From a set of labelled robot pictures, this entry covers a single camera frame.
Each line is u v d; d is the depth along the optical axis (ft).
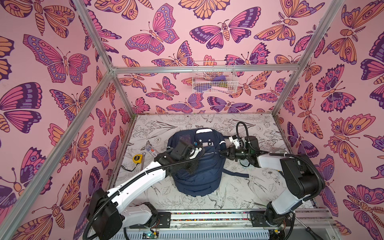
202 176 2.46
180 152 1.92
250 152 2.45
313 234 2.24
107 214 1.26
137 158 3.08
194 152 2.09
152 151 3.21
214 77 3.13
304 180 1.50
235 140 2.86
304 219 2.45
